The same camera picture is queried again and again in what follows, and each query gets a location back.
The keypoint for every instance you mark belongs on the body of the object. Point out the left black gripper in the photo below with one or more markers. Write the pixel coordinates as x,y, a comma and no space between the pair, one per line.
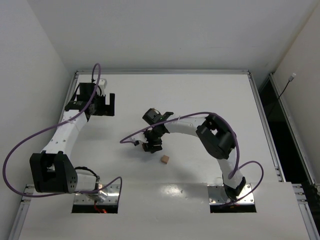
105,110

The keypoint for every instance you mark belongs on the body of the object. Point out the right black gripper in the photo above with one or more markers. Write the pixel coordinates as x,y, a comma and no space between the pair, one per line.
152,146

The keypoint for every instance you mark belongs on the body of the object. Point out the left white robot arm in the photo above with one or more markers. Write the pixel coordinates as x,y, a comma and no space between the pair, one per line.
52,170

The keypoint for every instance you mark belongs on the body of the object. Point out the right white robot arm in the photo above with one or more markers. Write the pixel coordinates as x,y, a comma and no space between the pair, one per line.
214,134

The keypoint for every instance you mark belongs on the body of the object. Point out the lone light wood cube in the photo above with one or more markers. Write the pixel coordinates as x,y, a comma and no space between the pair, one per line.
165,159

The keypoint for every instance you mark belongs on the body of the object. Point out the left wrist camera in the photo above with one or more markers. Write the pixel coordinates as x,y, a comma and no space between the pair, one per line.
102,87

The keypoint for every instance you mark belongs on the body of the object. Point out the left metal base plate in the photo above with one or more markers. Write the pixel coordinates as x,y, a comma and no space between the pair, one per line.
107,196

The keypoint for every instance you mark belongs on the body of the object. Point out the metal base plate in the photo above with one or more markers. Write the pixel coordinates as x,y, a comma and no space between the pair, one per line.
217,195
107,196

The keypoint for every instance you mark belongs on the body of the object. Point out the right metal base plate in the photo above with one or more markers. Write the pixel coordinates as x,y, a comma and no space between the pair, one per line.
217,195

